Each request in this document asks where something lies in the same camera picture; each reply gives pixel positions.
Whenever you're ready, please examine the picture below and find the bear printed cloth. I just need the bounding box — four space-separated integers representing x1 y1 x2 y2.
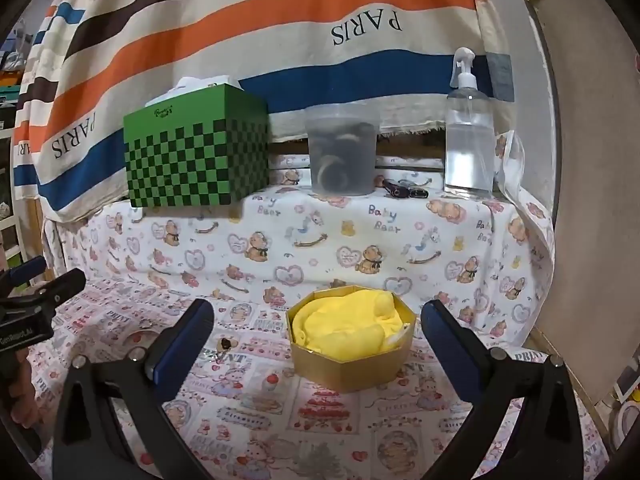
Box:
25 130 608 480

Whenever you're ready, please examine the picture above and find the person's left hand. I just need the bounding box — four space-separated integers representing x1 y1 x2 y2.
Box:
4 347 45 428

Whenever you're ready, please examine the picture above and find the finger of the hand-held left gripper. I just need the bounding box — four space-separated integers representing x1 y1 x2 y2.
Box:
27 267 87 312
0 256 49 292

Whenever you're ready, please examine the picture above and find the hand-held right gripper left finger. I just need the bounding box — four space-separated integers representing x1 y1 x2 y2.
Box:
52 298 216 480

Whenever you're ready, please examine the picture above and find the white tape roll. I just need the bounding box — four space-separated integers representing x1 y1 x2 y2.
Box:
611 395 640 448

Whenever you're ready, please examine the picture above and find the yellow cloth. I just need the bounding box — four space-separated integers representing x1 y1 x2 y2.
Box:
291 286 412 364

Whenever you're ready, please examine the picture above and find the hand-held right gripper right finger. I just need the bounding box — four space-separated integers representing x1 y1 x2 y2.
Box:
420 299 587 480

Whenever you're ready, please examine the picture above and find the green black checkered cloth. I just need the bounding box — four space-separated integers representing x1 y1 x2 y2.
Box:
123 83 272 209

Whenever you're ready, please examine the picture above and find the brown board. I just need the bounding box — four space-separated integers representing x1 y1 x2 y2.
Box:
510 0 640 413

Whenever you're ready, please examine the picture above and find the clear spray bottle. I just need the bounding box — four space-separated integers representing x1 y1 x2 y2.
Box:
443 47 497 200

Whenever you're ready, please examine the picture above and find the clear plastic container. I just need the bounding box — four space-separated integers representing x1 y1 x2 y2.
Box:
303 103 382 197

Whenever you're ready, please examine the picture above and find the white tissue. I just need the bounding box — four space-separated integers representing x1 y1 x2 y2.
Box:
145 76 245 108

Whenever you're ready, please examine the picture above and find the striped cloth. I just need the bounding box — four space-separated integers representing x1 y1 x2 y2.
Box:
12 0 516 223

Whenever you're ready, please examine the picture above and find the cluttered shelf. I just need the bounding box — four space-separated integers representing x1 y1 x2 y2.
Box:
0 5 38 266

